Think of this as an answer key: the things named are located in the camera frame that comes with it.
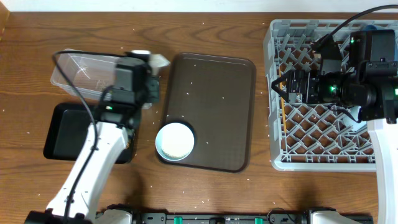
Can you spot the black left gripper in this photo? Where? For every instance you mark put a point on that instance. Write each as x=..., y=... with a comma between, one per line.
x=154, y=88

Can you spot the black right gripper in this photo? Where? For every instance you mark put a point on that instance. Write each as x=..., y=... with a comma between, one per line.
x=292, y=91

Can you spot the white tissue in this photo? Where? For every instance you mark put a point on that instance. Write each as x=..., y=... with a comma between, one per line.
x=156, y=62

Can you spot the light blue rice bowl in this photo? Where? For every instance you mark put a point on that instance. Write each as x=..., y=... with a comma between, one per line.
x=174, y=141

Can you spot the light blue cup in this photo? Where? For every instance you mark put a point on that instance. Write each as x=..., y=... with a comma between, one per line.
x=352, y=120

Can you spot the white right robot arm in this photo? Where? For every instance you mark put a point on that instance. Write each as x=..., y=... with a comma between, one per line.
x=372, y=87

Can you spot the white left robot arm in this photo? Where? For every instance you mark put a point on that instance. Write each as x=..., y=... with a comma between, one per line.
x=111, y=131

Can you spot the grey dishwasher rack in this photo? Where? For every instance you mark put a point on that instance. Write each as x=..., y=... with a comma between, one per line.
x=316, y=139

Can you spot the black waste bin tray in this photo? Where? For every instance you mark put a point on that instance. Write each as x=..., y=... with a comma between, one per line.
x=67, y=132

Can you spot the wooden chopstick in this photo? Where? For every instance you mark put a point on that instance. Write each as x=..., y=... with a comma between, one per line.
x=282, y=101

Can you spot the clear plastic container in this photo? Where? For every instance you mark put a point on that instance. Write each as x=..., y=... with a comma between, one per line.
x=86, y=74

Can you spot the brown serving tray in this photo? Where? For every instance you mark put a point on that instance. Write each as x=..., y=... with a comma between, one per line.
x=214, y=97

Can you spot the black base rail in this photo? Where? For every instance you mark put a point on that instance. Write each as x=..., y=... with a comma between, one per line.
x=122, y=214

